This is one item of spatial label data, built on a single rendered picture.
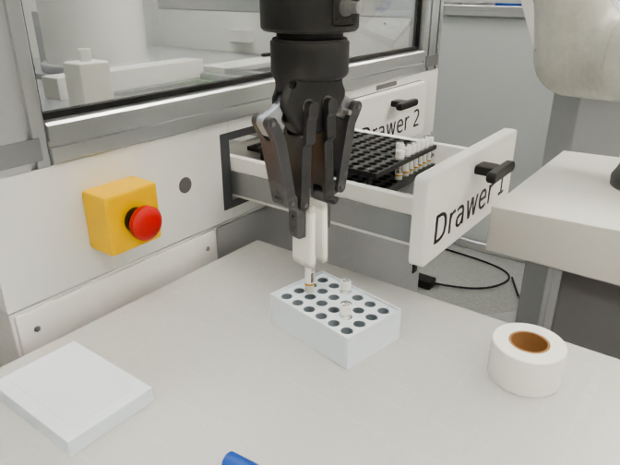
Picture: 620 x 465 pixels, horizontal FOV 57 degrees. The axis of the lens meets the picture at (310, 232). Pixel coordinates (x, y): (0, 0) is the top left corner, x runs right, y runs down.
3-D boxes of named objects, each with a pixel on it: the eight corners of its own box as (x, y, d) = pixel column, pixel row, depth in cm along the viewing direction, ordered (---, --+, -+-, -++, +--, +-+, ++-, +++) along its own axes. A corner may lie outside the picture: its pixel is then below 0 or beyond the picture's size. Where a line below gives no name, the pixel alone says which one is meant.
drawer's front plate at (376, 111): (423, 132, 126) (427, 81, 122) (352, 161, 105) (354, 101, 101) (416, 130, 127) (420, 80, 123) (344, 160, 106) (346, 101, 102)
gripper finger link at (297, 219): (306, 191, 58) (284, 197, 56) (306, 236, 60) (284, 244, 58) (296, 188, 59) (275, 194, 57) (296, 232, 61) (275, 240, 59)
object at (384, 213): (493, 190, 86) (498, 151, 84) (414, 248, 67) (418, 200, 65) (287, 149, 108) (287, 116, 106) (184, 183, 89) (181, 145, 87)
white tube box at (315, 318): (399, 338, 63) (401, 308, 62) (347, 370, 58) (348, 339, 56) (322, 296, 71) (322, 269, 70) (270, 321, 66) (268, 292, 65)
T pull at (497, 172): (514, 170, 74) (516, 160, 73) (494, 185, 68) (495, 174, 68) (487, 165, 76) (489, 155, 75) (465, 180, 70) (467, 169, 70)
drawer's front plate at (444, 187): (506, 199, 87) (518, 128, 83) (421, 269, 66) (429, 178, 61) (495, 196, 88) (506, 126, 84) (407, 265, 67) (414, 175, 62)
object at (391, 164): (436, 149, 85) (436, 145, 85) (375, 178, 72) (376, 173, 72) (424, 147, 86) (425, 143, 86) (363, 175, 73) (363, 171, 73)
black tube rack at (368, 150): (433, 185, 87) (436, 144, 85) (374, 220, 75) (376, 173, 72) (316, 160, 100) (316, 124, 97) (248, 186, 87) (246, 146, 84)
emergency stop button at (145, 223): (167, 235, 65) (163, 203, 64) (138, 247, 63) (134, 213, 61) (150, 229, 67) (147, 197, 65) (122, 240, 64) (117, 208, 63)
